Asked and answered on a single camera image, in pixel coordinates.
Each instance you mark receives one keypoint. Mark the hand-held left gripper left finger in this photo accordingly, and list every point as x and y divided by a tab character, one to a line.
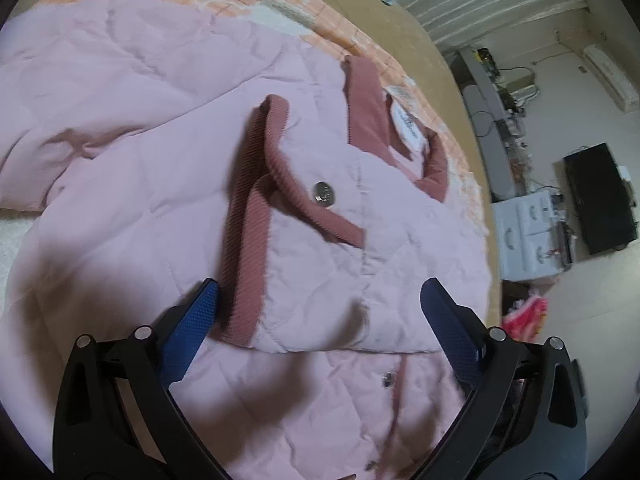
192	325

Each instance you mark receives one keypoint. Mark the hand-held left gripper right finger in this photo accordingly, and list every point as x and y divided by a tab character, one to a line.
450	330

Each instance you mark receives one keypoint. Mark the pink quilted jacket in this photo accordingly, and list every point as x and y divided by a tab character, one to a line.
325	250

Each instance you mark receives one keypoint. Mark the pink red cloth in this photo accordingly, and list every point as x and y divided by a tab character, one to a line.
525	315

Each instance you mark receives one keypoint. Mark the white chest of drawers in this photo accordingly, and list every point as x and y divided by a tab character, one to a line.
515	240

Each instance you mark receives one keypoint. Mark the grey vanity dresser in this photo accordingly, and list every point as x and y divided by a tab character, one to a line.
492	160

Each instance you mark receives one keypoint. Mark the black television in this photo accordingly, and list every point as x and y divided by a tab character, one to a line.
600	200

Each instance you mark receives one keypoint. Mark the white air conditioner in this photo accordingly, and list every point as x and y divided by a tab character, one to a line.
610	75

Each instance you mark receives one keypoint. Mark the orange white checkered blanket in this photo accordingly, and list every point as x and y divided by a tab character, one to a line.
320	25

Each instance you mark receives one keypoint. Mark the white striped curtain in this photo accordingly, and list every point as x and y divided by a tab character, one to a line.
475	0

